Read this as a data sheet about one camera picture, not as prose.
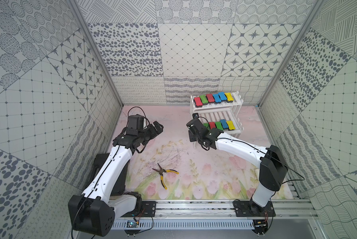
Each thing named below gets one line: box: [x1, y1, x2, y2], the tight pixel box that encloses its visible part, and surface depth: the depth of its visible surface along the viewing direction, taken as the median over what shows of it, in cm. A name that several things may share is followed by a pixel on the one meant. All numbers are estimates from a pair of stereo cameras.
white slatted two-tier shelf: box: [189, 90, 245, 137], surface depth 90 cm
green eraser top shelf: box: [198, 94, 209, 106], surface depth 86 cm
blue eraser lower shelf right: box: [219, 119, 229, 129], surface depth 92 cm
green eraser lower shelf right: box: [214, 121, 224, 131], surface depth 92 cm
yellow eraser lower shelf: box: [225, 120, 236, 131], surface depth 92 cm
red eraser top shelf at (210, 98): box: [205, 93, 215, 104], surface depth 86 cm
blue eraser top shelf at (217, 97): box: [212, 93, 222, 104], surface depth 86 cm
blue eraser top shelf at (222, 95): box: [217, 91, 227, 101], surface depth 87 cm
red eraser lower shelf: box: [208, 121, 216, 130], surface depth 93 cm
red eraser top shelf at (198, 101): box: [193, 96, 203, 108], surface depth 85 cm
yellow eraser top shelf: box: [224, 92, 234, 102], surface depth 87 cm
